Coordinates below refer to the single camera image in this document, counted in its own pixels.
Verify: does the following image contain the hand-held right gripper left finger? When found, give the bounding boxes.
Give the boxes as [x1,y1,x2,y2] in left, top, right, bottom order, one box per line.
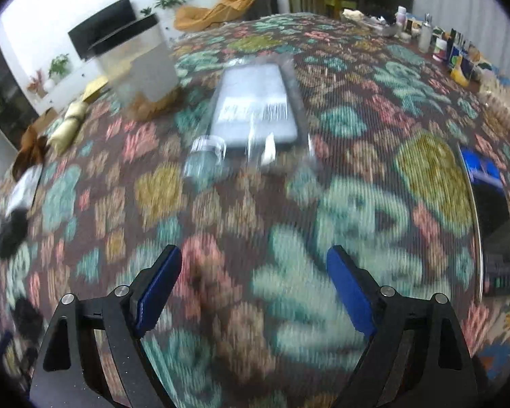
[29,244,183,408]

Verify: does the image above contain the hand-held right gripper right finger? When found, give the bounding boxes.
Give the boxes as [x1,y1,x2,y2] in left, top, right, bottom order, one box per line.
[326,244,479,408]

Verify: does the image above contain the clear plastic bag grey item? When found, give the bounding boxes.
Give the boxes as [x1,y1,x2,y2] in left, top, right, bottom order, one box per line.
[183,55,317,177]

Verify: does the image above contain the printed woven blanket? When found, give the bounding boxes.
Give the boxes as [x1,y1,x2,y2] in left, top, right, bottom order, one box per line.
[0,12,510,408]

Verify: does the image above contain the blue and black flat case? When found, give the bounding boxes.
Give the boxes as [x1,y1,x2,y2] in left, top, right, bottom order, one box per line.
[458,144,510,300]

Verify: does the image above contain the brown cardboard box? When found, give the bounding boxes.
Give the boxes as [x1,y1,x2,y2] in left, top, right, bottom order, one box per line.
[33,108,58,128]

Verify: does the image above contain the yellow flat box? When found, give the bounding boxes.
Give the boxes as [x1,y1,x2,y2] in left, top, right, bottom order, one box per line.
[82,76,111,103]

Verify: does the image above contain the clear jar black lid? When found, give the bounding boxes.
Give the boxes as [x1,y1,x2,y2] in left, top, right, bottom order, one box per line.
[88,13,183,120]

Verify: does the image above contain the red flower arrangement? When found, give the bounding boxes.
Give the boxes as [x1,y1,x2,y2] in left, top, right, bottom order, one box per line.
[27,69,47,96]

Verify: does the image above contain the green potted plant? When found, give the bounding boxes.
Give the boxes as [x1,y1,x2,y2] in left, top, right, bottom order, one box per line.
[48,53,71,79]

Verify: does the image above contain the dark glass display cabinet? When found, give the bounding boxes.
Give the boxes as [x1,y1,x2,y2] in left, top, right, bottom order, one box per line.
[0,25,40,122]

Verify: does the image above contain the row of bottles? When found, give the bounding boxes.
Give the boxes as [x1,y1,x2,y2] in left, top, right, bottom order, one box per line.
[395,5,510,137]

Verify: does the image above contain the flat screen television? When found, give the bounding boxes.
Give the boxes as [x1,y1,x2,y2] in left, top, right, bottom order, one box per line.
[67,0,137,61]

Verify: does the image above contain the mustard rocking armchair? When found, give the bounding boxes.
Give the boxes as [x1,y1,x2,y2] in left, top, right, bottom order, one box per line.
[173,0,265,31]

